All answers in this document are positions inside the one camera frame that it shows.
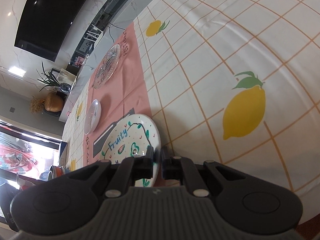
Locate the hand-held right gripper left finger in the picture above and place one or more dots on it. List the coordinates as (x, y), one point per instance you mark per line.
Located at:
(149, 161)

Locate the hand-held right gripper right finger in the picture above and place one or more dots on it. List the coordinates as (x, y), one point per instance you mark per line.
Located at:
(165, 165)

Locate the white fruit-print plate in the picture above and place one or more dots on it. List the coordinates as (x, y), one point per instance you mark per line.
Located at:
(130, 135)

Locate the small white plate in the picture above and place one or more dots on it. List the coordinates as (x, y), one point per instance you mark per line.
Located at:
(93, 115)

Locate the clear glass plate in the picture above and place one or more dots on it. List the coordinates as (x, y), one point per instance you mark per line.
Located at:
(107, 65)

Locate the blue steel bowl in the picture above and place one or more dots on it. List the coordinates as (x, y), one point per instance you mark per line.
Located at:
(45, 176)

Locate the pink printed table runner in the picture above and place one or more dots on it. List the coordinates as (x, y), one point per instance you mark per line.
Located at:
(125, 90)

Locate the white and blue box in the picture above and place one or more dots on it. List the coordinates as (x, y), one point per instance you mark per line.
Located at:
(63, 153)

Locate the blue glass vase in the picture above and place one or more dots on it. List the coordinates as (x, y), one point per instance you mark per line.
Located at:
(65, 87)

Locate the brown round vase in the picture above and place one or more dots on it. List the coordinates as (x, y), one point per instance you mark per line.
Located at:
(53, 102)

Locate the portrait drawing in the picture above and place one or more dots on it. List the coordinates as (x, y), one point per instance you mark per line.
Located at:
(65, 75)

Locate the pink photo card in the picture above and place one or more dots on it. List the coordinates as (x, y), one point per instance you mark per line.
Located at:
(80, 61)

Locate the lemon checked tablecloth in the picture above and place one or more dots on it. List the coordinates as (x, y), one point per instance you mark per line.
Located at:
(225, 55)

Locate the dried yellow flowers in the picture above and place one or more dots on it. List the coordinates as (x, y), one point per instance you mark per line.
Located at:
(37, 105)

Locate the sliding glass door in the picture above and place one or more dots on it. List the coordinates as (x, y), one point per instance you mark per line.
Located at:
(25, 140)

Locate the long-leaf green plant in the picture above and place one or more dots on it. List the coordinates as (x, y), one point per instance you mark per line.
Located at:
(48, 78)

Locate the black wall television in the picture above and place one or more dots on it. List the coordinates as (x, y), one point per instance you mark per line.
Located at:
(50, 17)

